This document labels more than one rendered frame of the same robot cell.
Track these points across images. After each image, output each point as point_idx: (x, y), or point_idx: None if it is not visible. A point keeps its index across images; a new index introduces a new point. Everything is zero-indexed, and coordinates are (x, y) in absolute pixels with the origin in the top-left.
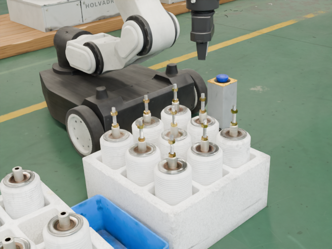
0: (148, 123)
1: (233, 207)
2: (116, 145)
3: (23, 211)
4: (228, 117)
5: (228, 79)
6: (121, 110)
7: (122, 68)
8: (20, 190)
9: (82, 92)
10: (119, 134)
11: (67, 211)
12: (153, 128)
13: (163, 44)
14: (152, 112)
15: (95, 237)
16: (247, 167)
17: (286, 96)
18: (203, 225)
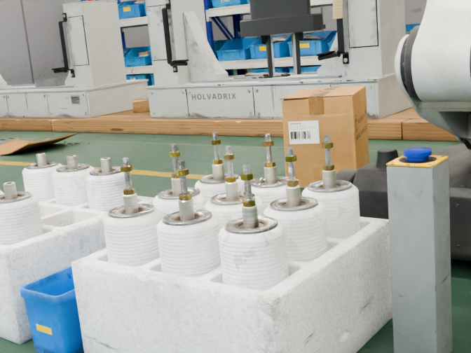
0: (266, 183)
1: (183, 345)
2: (195, 185)
3: (90, 204)
4: (405, 243)
5: (425, 161)
6: (385, 192)
7: (448, 132)
8: (87, 178)
9: None
10: (216, 176)
11: (11, 183)
12: (254, 188)
13: (444, 85)
14: (455, 227)
15: (36, 238)
16: (216, 287)
17: None
18: (123, 326)
